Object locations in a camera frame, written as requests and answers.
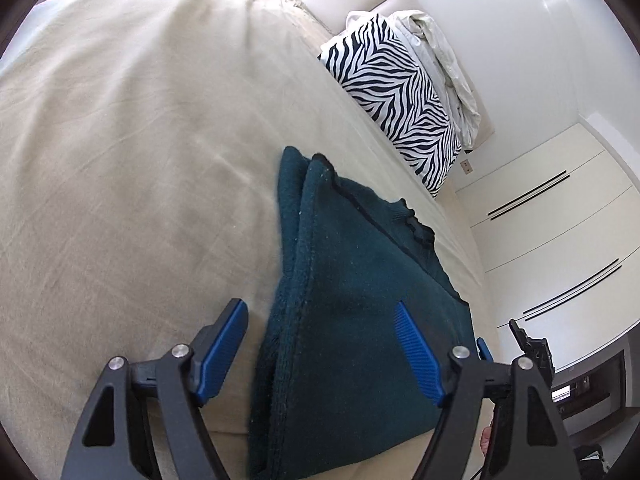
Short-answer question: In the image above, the zebra print pillow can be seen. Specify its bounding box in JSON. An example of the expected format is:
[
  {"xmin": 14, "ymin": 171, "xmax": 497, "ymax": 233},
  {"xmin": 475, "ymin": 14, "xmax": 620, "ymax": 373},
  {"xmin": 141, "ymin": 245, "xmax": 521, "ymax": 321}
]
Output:
[{"xmin": 319, "ymin": 12, "xmax": 463, "ymax": 199}]

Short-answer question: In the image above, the black wardrobe handle strip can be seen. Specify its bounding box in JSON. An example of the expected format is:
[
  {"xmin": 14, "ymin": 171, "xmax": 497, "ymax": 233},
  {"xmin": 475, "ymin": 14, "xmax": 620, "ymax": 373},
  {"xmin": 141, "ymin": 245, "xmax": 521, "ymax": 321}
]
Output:
[
  {"xmin": 490, "ymin": 175, "xmax": 570, "ymax": 220},
  {"xmin": 522, "ymin": 259, "xmax": 620, "ymax": 316},
  {"xmin": 487, "ymin": 171, "xmax": 568, "ymax": 213},
  {"xmin": 527, "ymin": 265, "xmax": 621, "ymax": 320}
]

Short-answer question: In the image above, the bed with beige sheet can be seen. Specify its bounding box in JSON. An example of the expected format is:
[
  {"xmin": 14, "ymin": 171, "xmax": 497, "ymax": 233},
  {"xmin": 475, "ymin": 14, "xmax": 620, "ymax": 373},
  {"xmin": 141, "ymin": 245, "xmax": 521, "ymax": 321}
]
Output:
[{"xmin": 0, "ymin": 0, "xmax": 488, "ymax": 480}]

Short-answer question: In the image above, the dark green sweater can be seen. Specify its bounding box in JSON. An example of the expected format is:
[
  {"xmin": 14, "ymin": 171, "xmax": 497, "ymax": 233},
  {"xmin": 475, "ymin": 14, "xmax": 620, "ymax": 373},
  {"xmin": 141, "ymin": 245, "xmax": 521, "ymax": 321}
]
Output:
[{"xmin": 247, "ymin": 146, "xmax": 476, "ymax": 478}]

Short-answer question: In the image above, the folded white duvet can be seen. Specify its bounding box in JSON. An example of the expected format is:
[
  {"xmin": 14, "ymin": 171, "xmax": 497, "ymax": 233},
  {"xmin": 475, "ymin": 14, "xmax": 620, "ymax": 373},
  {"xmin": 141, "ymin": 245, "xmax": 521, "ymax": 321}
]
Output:
[{"xmin": 345, "ymin": 9, "xmax": 483, "ymax": 150}]

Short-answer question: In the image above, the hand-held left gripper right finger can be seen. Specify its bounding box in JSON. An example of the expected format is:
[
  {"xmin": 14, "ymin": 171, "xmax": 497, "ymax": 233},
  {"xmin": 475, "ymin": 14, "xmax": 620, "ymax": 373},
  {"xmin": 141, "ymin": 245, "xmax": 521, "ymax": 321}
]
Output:
[{"xmin": 396, "ymin": 301, "xmax": 583, "ymax": 480}]

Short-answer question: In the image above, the white wardrobe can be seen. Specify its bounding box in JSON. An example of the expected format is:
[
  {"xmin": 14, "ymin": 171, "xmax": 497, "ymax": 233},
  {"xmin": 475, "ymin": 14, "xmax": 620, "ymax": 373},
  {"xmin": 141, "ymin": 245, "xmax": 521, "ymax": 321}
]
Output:
[{"xmin": 452, "ymin": 120, "xmax": 640, "ymax": 376}]

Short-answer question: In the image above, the dark wall shelf unit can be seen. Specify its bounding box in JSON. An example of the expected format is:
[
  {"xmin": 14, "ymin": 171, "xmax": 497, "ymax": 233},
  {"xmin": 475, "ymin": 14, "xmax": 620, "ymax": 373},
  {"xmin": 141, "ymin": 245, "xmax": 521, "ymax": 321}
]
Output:
[{"xmin": 550, "ymin": 350, "xmax": 627, "ymax": 421}]

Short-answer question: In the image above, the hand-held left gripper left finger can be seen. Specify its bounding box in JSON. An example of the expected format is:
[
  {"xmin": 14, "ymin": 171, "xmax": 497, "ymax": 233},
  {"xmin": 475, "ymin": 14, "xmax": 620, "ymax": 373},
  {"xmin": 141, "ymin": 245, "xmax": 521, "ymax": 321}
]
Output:
[{"xmin": 60, "ymin": 298, "xmax": 249, "ymax": 480}]

